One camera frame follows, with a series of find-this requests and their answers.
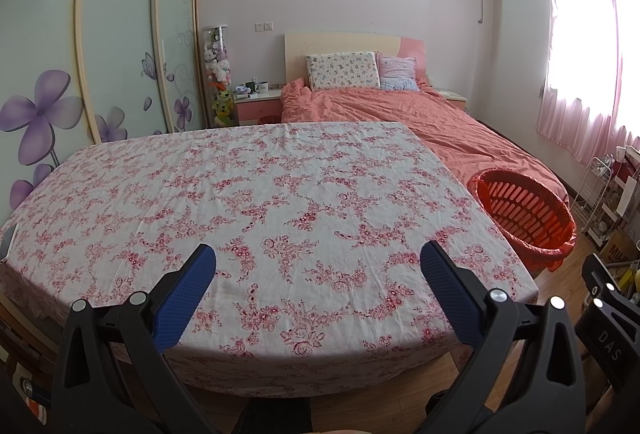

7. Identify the floral print pillow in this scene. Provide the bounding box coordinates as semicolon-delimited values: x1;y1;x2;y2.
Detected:
306;51;382;91

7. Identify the pink floral tablecloth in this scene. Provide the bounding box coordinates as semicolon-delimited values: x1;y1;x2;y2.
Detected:
0;121;538;400

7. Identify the pink striped pillow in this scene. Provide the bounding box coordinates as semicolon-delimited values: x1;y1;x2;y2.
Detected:
376;54;420;91

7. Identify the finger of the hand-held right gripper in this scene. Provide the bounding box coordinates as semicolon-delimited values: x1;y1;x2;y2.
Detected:
581;253;640;315

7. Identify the brown paper bag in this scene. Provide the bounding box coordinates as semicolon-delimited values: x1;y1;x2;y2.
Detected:
602;226;640;270

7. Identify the pink curtain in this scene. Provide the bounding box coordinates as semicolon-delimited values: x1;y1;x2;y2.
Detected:
536;0;640;165

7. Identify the sliding-door wardrobe with flower print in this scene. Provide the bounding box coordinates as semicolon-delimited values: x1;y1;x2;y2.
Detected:
0;0;208;225

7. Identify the white wire rack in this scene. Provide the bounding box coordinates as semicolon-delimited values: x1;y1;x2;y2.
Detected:
570;154;618;245

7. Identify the pink nightstand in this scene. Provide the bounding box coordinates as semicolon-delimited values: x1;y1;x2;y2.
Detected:
432;88;468;112
234;89;283;127

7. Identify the red plastic laundry basket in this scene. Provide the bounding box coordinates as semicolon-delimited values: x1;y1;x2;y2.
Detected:
467;167;578;274

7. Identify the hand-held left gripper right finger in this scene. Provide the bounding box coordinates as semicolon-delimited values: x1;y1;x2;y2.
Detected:
415;240;586;434

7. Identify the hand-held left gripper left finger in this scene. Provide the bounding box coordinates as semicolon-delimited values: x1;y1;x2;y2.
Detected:
50;243;221;434

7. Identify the bed with salmon cover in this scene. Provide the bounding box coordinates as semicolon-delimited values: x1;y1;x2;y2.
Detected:
279;78;571;210

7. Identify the orange plastic laundry basket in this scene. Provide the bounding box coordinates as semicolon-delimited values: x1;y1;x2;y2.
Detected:
467;167;578;272

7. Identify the plush toy display tube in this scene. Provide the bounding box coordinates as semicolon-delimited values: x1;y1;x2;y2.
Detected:
202;25;236;129

